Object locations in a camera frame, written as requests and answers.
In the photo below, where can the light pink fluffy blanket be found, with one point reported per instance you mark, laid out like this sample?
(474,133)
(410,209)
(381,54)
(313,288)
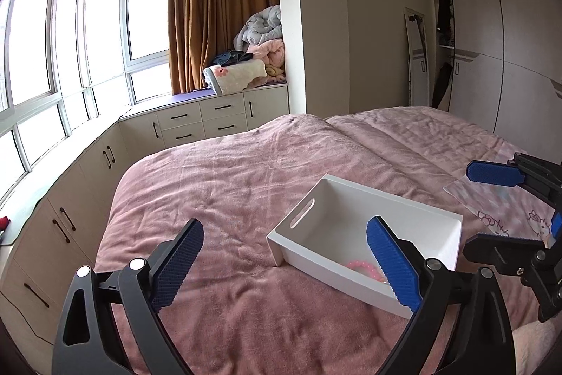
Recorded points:
(532,343)

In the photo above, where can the hello kitty pillow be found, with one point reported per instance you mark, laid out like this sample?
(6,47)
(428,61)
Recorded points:
(505,211)

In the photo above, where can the red plush item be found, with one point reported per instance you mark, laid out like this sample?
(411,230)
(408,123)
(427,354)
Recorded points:
(4,222)

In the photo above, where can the bay window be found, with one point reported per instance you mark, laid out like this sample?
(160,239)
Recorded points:
(67,62)

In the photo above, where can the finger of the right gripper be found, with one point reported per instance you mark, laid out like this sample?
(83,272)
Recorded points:
(497,174)
(556,225)

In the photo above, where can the wardrobe with sliding doors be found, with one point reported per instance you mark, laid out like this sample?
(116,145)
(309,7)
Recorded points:
(506,69)

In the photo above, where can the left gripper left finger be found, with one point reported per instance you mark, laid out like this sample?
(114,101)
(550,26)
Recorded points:
(172,263)

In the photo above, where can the pink bed blanket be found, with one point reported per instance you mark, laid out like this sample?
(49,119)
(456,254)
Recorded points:
(239,313)

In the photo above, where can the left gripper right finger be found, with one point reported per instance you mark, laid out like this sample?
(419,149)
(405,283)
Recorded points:
(401,262)

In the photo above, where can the white storage box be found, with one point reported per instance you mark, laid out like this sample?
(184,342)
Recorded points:
(324,236)

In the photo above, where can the pile of folded bedding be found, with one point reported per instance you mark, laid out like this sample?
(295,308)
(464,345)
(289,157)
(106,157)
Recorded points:
(257,58)

